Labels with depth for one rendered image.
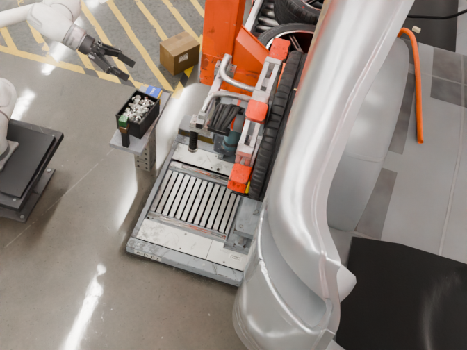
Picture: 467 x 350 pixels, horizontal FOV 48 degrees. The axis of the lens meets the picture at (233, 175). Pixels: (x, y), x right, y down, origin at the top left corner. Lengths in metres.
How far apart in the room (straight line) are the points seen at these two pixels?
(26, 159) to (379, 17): 1.99
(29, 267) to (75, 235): 0.28
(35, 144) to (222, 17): 1.17
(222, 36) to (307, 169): 1.53
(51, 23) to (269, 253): 1.24
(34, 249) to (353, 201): 1.74
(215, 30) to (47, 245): 1.41
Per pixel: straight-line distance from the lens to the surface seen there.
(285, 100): 2.01
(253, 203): 2.81
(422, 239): 2.12
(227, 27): 2.59
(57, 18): 2.13
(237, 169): 2.11
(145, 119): 2.67
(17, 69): 3.80
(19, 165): 2.88
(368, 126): 1.85
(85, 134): 3.35
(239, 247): 2.76
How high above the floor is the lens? 2.60
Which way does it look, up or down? 55 degrees down
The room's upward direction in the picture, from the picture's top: 11 degrees clockwise
